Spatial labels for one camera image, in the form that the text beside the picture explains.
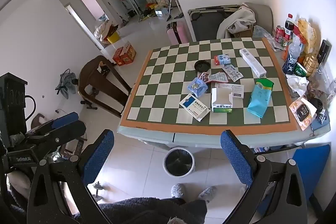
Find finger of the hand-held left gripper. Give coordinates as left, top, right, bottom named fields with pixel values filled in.
left=26, top=120, right=87, bottom=155
left=25, top=112, right=80, bottom=136

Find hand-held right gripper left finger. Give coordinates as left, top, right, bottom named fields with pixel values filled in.
left=26, top=129, right=115, bottom=224

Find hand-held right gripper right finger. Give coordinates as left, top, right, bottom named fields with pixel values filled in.
left=220, top=130, right=308, bottom=224

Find white trash bin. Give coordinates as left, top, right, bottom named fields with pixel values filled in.
left=163, top=147, right=196, bottom=177

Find white green box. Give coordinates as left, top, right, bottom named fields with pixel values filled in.
left=211, top=88, right=234, bottom=113

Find green blue bag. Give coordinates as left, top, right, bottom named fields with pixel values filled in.
left=247, top=78, right=275, bottom=119

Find white blue medicine box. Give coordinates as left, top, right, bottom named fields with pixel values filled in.
left=179, top=93, right=210, bottom=122

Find small blue packet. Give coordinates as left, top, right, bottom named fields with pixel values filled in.
left=187, top=77, right=206, bottom=97

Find silver pouch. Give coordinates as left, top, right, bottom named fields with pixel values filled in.
left=209, top=72, right=229, bottom=83

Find silver blister pack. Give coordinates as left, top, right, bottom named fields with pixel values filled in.
left=223, top=64, right=244, bottom=82

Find long white box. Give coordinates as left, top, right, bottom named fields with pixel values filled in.
left=239, top=48, right=267, bottom=79

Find small black round dish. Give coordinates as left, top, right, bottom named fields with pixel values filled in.
left=194, top=61, right=210, bottom=72

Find person's left forearm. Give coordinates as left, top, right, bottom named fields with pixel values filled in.
left=0, top=170, right=33, bottom=224

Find chrome dumbbell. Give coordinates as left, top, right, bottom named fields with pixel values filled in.
left=92, top=181, right=105, bottom=202

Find grey right slipper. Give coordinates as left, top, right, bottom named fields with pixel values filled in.
left=197, top=186, right=217, bottom=203

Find dark wooden chair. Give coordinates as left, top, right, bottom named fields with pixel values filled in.
left=78, top=55, right=132, bottom=118

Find grey square table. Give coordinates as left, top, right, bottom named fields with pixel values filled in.
left=117, top=38, right=331, bottom=151

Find blue chair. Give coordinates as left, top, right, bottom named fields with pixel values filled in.
left=291, top=144, right=331, bottom=203

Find dark fleece pants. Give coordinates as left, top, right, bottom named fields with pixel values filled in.
left=71, top=196, right=208, bottom=224

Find orange white packet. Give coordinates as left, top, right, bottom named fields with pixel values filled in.
left=289, top=97, right=318, bottom=131

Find red carton box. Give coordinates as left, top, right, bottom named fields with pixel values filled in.
left=121, top=41, right=137, bottom=63
left=113, top=47, right=126, bottom=66

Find green white checkered mat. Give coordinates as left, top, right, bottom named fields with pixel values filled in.
left=123, top=37, right=300, bottom=135

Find black jar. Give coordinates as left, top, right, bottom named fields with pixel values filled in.
left=307, top=98, right=323, bottom=114

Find crumpled white tissue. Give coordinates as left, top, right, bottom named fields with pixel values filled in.
left=286, top=74, right=310, bottom=96

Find plastic bottle with red label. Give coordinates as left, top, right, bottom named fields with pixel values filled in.
left=213, top=53, right=231, bottom=66

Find clear bag of nuts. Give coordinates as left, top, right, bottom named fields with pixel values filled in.
left=306, top=67, right=336, bottom=109

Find green can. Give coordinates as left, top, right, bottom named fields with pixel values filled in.
left=293, top=63, right=307, bottom=77

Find clear water bottle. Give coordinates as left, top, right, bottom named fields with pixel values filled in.
left=283, top=35, right=302, bottom=75

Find golden bottle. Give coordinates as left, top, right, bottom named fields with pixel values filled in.
left=303, top=52, right=319, bottom=77

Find brown cardboard box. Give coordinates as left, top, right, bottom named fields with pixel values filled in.
left=231, top=28, right=254, bottom=38

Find clear plastic bag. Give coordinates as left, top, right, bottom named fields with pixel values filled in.
left=253, top=25, right=276, bottom=43

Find red can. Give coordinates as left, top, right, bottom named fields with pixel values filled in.
left=275, top=25, right=285, bottom=43

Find dark folding bed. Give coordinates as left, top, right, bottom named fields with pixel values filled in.
left=188, top=5, right=246, bottom=42

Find pink suitcase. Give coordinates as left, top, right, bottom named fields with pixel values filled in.
left=167, top=21, right=192, bottom=45

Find white coat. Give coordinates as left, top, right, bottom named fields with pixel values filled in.
left=217, top=4, right=256, bottom=39

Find black box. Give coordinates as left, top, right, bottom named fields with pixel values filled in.
left=316, top=40, right=332, bottom=64

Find cola bottle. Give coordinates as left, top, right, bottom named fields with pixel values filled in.
left=285, top=13, right=295, bottom=42

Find grey chair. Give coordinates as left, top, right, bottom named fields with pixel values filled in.
left=245, top=2, right=274, bottom=33

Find yellow snack bag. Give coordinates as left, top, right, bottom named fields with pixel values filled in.
left=297, top=18, right=319, bottom=54

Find black cable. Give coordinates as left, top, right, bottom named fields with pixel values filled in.
left=25, top=95, right=37, bottom=119

